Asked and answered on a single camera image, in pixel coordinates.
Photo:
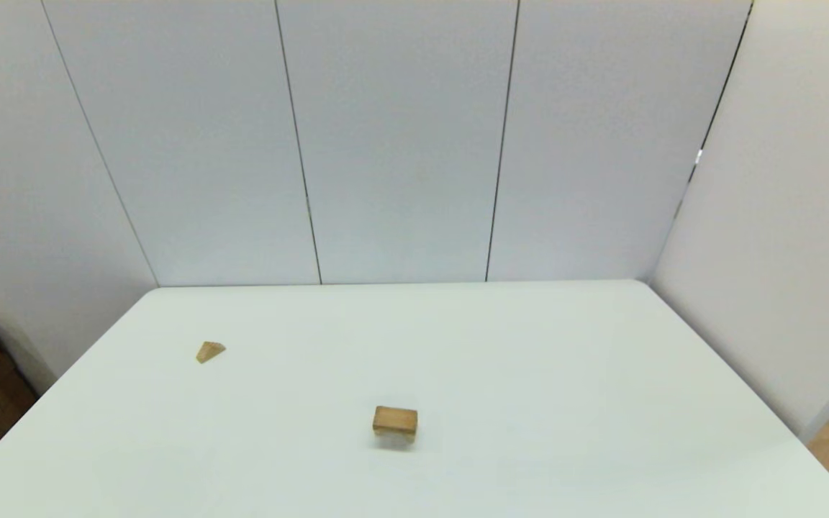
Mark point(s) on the triangular wooden building block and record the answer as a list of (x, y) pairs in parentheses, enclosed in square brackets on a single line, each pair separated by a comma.
[(209, 352)]

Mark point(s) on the small metal partition clip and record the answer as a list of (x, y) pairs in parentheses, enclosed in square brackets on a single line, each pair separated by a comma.
[(699, 157)]

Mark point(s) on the arched wooden building block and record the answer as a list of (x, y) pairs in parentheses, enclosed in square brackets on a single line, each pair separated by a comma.
[(409, 435)]

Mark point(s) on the rectangular wooden building block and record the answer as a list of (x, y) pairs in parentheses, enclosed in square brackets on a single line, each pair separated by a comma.
[(395, 419)]

